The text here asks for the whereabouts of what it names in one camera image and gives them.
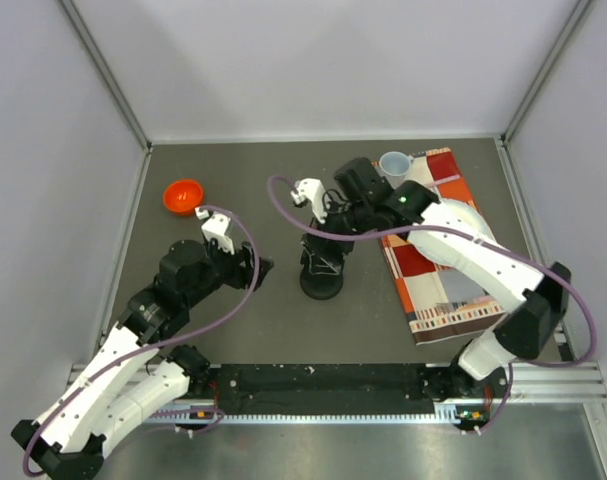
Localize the orange bowl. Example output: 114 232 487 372
162 179 204 216

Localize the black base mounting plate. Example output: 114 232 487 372
206 364 434 414

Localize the black phone stand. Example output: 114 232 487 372
298 239 346 301

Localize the black smartphone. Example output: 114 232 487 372
301 234 345 276

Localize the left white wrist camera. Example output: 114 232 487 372
195 207 235 254

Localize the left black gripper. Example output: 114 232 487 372
184 236 273 307

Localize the white plate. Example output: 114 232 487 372
443 198 495 240

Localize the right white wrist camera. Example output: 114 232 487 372
290 178 328 224

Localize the light blue cup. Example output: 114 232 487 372
379 151 413 177

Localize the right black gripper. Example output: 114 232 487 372
302 192 374 274

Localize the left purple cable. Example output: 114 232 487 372
21 204 261 475

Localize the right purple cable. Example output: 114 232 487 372
266 174 598 369

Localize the patterned orange placemat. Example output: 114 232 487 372
374 148 504 345

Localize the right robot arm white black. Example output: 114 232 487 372
290 158 571 396

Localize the purple cable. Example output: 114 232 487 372
266 174 598 369
21 204 261 475

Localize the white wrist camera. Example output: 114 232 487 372
290 178 328 224
195 207 235 254

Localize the grey slotted cable duct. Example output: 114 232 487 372
145 404 461 425

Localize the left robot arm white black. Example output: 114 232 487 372
11 240 274 479

